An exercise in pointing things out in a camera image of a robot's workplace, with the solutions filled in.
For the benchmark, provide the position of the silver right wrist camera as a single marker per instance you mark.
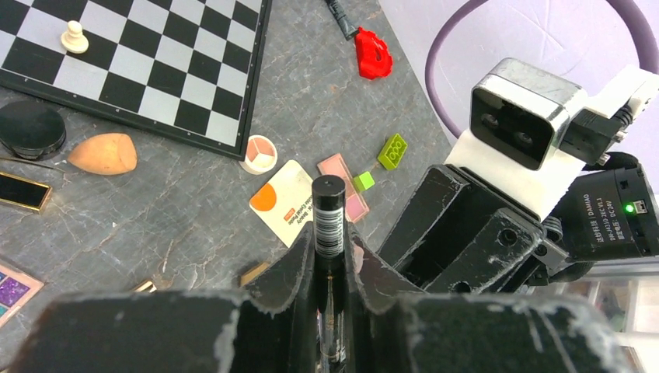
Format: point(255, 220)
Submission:
point(523, 111)

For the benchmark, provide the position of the black tube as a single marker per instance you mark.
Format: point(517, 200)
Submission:
point(348, 29)

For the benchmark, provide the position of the red letter D toy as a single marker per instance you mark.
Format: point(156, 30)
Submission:
point(373, 57)

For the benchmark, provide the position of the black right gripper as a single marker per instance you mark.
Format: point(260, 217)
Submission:
point(459, 234)

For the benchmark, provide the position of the black round cap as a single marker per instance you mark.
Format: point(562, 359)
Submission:
point(32, 130)

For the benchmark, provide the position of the colourful eyeshadow palette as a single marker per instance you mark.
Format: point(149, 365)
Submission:
point(17, 288)

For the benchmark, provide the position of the small chess pawn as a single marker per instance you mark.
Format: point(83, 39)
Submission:
point(73, 39)

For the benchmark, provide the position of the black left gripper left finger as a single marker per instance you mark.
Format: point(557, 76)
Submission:
point(279, 323)

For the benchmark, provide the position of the small green cube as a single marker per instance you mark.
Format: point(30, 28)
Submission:
point(363, 182)

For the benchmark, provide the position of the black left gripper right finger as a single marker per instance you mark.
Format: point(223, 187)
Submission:
point(375, 321)

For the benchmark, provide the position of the white orange sachet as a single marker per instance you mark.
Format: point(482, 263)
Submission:
point(284, 203)

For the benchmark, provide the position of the beige makeup sponge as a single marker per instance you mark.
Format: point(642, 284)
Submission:
point(105, 154)

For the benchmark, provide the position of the pink brown blush palette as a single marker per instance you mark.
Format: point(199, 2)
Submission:
point(355, 205)

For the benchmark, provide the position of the wooden handle makeup brush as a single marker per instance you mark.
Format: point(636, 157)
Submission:
point(146, 286)

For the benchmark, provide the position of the black grey chessboard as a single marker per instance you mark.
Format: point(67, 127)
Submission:
point(184, 70)

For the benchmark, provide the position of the small round pink jar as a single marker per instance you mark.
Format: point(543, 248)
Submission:
point(261, 155)

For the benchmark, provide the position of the green lego brick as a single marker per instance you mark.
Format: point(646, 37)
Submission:
point(392, 152)

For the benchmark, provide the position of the black gold lipstick case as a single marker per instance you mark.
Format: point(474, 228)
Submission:
point(17, 191)

